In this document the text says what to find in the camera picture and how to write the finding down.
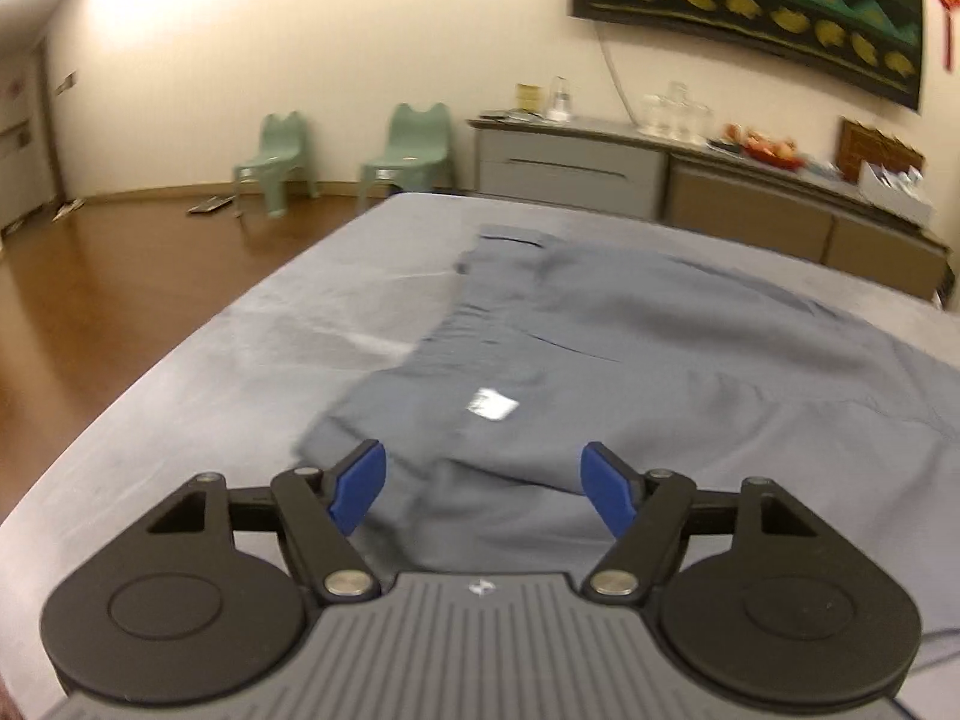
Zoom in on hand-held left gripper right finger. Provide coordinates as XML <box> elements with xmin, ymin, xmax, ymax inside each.
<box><xmin>580</xmin><ymin>441</ymin><xmax>818</xmax><ymax>605</ymax></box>

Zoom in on clear glassware set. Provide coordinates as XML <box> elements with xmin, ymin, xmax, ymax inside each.
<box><xmin>641</xmin><ymin>82</ymin><xmax>713</xmax><ymax>142</ymax></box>

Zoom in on grey pants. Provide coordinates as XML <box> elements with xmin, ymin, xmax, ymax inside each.
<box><xmin>296</xmin><ymin>223</ymin><xmax>960</xmax><ymax>661</ymax></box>

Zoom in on red fruit bowl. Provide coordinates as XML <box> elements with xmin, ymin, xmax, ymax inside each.
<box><xmin>724</xmin><ymin>124</ymin><xmax>807</xmax><ymax>166</ymax></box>

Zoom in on grey and brown sideboard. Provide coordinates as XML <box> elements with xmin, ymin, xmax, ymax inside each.
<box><xmin>466</xmin><ymin>114</ymin><xmax>952</xmax><ymax>308</ymax></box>

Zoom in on grey wall cable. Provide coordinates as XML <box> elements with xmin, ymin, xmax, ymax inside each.
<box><xmin>596</xmin><ymin>22</ymin><xmax>638</xmax><ymax>117</ymax></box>

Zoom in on brown wooden frame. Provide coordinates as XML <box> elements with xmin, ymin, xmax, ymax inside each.
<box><xmin>838</xmin><ymin>118</ymin><xmax>925</xmax><ymax>185</ymax></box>

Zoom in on white door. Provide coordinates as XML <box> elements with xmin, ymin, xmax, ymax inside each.
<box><xmin>0</xmin><ymin>41</ymin><xmax>57</xmax><ymax>235</ymax></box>

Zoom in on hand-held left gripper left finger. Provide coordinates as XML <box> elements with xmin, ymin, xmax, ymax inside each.
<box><xmin>146</xmin><ymin>439</ymin><xmax>387</xmax><ymax>605</ymax></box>

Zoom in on green plastic chair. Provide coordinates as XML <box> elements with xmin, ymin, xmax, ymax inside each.
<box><xmin>232</xmin><ymin>111</ymin><xmax>320</xmax><ymax>222</ymax></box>
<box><xmin>356</xmin><ymin>101</ymin><xmax>455</xmax><ymax>215</ymax></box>

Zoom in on white storage box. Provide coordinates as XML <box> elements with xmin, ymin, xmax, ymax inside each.
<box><xmin>857</xmin><ymin>161</ymin><xmax>937</xmax><ymax>226</ymax></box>

